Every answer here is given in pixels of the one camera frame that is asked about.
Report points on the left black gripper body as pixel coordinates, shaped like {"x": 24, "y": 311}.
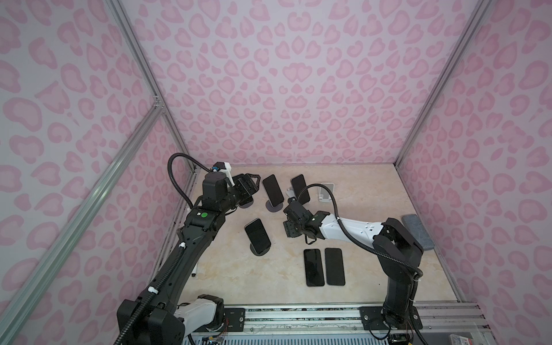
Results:
{"x": 245, "y": 187}

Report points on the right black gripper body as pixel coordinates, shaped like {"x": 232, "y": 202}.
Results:
{"x": 292, "y": 220}

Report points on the silver folding phone stand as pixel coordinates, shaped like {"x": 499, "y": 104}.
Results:
{"x": 325, "y": 192}

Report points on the purple edged black phone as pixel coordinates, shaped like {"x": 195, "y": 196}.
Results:
{"x": 335, "y": 274}

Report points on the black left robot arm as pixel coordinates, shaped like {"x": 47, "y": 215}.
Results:
{"x": 185, "y": 258}

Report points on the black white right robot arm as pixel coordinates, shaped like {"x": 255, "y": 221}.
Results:
{"x": 398, "y": 252}

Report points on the grey round stand back left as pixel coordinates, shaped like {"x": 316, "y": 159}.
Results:
{"x": 247, "y": 203}

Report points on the grey round stand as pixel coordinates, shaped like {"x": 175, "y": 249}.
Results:
{"x": 273, "y": 209}
{"x": 247, "y": 203}

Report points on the grey round stand middle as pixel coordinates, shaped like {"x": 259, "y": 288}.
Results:
{"x": 273, "y": 209}

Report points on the black round stand front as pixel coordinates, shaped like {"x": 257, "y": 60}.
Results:
{"x": 259, "y": 253}

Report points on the grey felt pad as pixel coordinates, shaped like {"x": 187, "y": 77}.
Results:
{"x": 415, "y": 226}

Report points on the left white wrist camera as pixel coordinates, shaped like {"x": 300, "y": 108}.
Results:
{"x": 225, "y": 168}

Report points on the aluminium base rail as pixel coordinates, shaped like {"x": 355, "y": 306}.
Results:
{"x": 345, "y": 323}

